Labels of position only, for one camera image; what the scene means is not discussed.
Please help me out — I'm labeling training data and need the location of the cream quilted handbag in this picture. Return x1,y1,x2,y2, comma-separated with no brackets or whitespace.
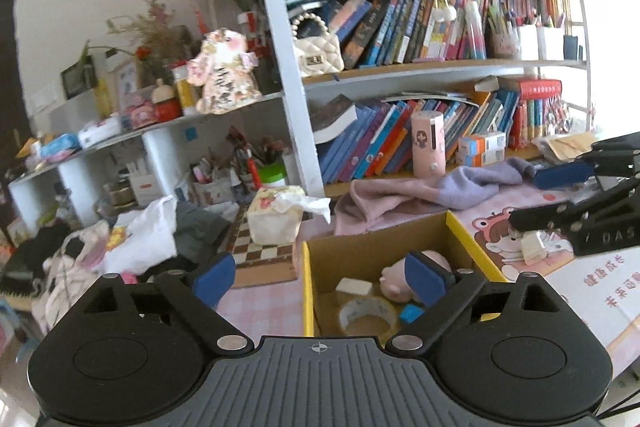
291,14,346,78

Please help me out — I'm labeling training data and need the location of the black picture frame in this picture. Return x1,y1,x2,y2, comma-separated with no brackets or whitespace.
60,57,98,100

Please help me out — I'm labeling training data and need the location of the pink patterned box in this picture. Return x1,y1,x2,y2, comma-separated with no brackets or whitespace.
122,99,158,130

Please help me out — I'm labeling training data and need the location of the white garment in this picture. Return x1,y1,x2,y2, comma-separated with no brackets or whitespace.
102,196,178,275

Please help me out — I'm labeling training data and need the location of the yellow cardboard box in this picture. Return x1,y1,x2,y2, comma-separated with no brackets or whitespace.
301,209,511,338

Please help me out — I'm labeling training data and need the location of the dark grey garment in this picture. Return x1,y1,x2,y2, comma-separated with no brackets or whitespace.
172,202,241,258

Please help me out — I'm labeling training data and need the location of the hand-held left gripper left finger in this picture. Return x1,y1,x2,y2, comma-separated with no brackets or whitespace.
82,252,253,356

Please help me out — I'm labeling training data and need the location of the white jar green lid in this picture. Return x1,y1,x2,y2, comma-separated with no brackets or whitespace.
257,163,288,188

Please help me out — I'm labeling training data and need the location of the row of leaning books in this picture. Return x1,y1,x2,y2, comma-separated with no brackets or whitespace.
312,92,521,185

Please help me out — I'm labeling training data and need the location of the brown paper envelope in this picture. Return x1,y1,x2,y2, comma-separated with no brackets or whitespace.
542,132,598,162

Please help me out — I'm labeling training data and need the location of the purple cloth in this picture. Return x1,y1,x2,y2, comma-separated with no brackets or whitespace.
334,157,538,235

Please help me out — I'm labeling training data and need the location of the small cream box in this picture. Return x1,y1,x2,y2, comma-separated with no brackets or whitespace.
335,278,374,297

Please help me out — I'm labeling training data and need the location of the pink cow figurine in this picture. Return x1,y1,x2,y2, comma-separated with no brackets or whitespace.
186,29,263,115

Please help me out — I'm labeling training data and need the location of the orange blue medicine box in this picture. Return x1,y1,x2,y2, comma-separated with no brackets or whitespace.
459,132,507,154
457,149,506,168

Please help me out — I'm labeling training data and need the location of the blue wet wipes pack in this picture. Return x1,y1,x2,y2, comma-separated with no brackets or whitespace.
40,133,81,160

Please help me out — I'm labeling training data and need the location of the pink cylindrical humidifier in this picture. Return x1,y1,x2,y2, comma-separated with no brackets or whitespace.
411,110,446,178

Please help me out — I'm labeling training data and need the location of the small blue block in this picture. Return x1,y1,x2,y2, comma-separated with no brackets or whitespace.
398,303,426,324

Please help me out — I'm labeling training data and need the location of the pink plush pig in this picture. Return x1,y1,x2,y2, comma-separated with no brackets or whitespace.
380,249,453,303

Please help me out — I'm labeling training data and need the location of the white bookshelf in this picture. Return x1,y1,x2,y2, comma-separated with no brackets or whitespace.
7,0,593,218

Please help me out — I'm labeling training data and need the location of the dried flower bouquet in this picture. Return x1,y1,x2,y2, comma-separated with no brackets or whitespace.
107,0,193,72

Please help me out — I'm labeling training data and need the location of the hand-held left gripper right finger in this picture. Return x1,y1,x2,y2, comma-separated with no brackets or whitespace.
385,251,563,354

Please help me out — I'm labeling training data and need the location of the red jar beige lid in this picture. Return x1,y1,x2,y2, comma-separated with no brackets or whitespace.
152,79,182,122

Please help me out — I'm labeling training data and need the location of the wooden chessboard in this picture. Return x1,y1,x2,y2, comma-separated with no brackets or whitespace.
230,202,306,290

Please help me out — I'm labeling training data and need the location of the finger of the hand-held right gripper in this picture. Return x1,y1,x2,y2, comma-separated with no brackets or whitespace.
507,189,640,238
531,134,640,190

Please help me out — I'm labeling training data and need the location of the yellow tape roll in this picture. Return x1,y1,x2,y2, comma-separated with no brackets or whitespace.
338,297,399,337

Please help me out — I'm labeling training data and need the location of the row of upright books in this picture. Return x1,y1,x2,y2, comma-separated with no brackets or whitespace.
320,0,501,70

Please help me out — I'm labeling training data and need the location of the white pen holder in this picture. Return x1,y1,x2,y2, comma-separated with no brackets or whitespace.
520,24,566,60

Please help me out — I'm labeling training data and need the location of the white wet wipes pack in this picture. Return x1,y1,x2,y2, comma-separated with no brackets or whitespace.
77,119,123,148

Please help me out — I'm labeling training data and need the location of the floral tissue box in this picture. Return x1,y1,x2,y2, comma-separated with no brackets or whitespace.
246,186,332,244

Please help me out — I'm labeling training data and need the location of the red boxed book set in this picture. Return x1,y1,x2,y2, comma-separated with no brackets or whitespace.
505,78,563,151

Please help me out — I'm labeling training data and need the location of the white charger plug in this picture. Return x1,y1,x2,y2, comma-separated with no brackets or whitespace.
520,231,573,265

